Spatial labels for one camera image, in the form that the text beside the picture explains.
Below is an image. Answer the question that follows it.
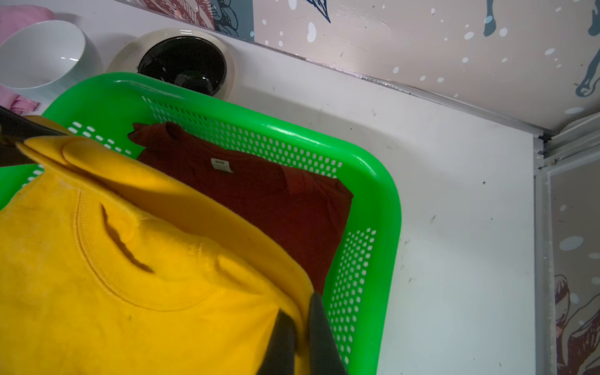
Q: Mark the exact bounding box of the dark red t-shirt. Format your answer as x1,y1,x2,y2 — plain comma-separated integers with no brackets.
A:
128,122,353,293

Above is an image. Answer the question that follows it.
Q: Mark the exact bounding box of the cream blue plate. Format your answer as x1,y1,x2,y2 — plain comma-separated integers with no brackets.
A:
107,28,235,101

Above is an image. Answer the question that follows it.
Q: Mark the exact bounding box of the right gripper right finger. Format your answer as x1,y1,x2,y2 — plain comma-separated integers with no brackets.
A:
308,293,348,375

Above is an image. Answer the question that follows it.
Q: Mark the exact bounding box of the yellow t-shirt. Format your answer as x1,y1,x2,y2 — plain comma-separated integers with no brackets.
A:
1,136,313,374

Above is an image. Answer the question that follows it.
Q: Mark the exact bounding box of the black bowl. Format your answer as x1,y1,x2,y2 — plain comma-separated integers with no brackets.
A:
137,36,228,96

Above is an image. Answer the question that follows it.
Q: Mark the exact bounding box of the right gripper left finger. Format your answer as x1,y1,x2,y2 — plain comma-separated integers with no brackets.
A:
257,310,297,375

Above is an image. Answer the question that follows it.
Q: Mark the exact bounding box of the pink t-shirt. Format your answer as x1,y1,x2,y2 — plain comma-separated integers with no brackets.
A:
1,5,56,115

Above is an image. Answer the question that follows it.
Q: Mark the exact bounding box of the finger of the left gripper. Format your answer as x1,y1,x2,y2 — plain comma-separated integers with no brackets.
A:
1,107,66,167

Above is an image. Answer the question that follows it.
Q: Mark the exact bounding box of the white bowl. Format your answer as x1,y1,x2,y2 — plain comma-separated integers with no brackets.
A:
1,20,104,105

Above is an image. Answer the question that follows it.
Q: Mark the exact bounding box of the green plastic basket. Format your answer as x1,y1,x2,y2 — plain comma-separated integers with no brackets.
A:
1,73,402,374

